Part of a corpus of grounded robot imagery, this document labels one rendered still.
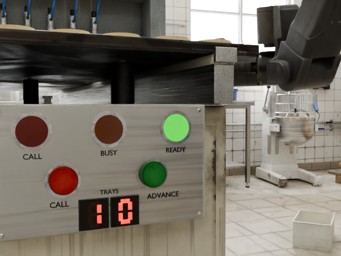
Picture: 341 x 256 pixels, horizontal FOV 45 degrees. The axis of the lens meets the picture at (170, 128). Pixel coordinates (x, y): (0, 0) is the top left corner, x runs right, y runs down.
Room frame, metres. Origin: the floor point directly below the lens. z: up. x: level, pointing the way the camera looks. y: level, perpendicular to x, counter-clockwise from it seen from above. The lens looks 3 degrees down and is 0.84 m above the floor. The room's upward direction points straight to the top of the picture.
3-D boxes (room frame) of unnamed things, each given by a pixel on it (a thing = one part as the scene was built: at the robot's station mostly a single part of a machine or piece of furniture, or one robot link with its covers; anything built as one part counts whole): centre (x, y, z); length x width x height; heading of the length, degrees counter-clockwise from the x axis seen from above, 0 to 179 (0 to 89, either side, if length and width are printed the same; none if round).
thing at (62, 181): (0.43, 0.11, 0.76); 0.03 x 0.02 x 0.03; 113
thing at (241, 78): (0.71, -0.12, 0.90); 0.07 x 0.07 x 0.10; 68
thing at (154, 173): (0.47, 0.02, 0.76); 0.03 x 0.02 x 0.03; 113
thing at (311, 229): (2.49, -0.88, 0.08); 0.30 x 0.22 x 0.16; 154
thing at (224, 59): (1.43, 0.32, 0.87); 2.01 x 0.03 x 0.07; 23
